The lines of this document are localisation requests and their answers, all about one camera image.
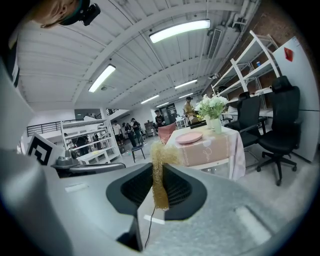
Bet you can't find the black cable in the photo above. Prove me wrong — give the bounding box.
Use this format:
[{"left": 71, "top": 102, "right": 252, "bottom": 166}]
[{"left": 144, "top": 206, "right": 156, "bottom": 249}]

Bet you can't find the black mesh office chair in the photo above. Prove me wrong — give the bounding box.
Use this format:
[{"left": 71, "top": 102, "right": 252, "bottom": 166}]
[
  {"left": 224, "top": 91, "right": 268, "bottom": 148},
  {"left": 256, "top": 75, "right": 304, "bottom": 187}
]

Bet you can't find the yellow sponge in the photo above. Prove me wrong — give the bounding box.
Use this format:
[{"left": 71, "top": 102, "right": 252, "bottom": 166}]
[{"left": 149, "top": 141, "right": 182, "bottom": 211}]

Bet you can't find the black head-mounted camera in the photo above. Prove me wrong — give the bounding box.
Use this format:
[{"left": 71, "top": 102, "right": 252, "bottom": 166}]
[{"left": 81, "top": 3, "right": 102, "bottom": 27}]

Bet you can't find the pink cloth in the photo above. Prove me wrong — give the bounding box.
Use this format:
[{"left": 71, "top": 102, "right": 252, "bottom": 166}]
[{"left": 157, "top": 122, "right": 177, "bottom": 145}]

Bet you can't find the teal head strap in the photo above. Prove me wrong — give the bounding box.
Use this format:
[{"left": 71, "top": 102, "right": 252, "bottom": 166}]
[{"left": 58, "top": 0, "right": 91, "bottom": 27}]

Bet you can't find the black tray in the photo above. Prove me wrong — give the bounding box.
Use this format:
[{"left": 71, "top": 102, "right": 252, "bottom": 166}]
[{"left": 190, "top": 120, "right": 208, "bottom": 130}]

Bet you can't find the white shelf unit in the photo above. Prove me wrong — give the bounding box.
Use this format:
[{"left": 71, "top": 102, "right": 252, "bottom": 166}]
[{"left": 60, "top": 118, "right": 123, "bottom": 165}]

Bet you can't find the beige patterned tablecloth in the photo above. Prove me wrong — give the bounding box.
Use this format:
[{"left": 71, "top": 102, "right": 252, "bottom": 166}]
[{"left": 166, "top": 124, "right": 247, "bottom": 181}]

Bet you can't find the black railing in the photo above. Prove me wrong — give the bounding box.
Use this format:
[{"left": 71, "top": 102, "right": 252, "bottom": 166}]
[{"left": 26, "top": 119, "right": 85, "bottom": 138}]

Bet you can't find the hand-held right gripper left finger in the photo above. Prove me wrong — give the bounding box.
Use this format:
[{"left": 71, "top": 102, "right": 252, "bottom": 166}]
[{"left": 106, "top": 162, "right": 154, "bottom": 216}]

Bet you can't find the big pink plate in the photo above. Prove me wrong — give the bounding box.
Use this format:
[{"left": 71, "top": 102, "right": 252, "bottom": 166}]
[{"left": 174, "top": 131, "right": 204, "bottom": 145}]

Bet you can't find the white shelving rack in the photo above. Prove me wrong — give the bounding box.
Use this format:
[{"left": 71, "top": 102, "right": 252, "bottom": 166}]
[{"left": 211, "top": 29, "right": 282, "bottom": 112}]

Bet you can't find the red paper sticker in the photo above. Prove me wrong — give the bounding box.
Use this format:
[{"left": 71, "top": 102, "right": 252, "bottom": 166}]
[{"left": 284, "top": 46, "right": 296, "bottom": 62}]

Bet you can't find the pale glass vase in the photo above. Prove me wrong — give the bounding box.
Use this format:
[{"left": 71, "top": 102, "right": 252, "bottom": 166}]
[{"left": 212, "top": 117, "right": 223, "bottom": 135}]

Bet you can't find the white cabinet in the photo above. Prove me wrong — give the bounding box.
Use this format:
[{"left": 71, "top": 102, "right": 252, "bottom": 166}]
[{"left": 271, "top": 36, "right": 320, "bottom": 164}]

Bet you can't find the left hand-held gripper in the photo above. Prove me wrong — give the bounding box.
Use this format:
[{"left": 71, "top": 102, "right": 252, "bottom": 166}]
[{"left": 26, "top": 132, "right": 127, "bottom": 179}]

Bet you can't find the white desk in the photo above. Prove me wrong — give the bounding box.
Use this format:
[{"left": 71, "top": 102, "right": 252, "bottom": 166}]
[{"left": 174, "top": 116, "right": 188, "bottom": 130}]

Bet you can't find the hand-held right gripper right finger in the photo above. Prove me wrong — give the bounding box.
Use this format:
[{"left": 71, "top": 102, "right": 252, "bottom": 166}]
[{"left": 162, "top": 163, "right": 208, "bottom": 221}]

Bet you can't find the ceiling air conditioner unit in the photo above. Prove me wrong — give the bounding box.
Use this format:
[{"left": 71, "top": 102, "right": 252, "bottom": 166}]
[{"left": 206, "top": 27, "right": 223, "bottom": 60}]

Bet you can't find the blue chair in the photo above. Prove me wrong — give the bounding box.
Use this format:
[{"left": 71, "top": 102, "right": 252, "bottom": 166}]
[{"left": 131, "top": 133, "right": 146, "bottom": 163}]

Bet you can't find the white flower bouquet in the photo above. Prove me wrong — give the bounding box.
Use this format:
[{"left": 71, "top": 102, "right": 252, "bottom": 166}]
[{"left": 194, "top": 94, "right": 229, "bottom": 120}]

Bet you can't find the dark double door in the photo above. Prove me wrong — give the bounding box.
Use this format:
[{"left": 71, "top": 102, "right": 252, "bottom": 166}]
[{"left": 159, "top": 103, "right": 177, "bottom": 126}]

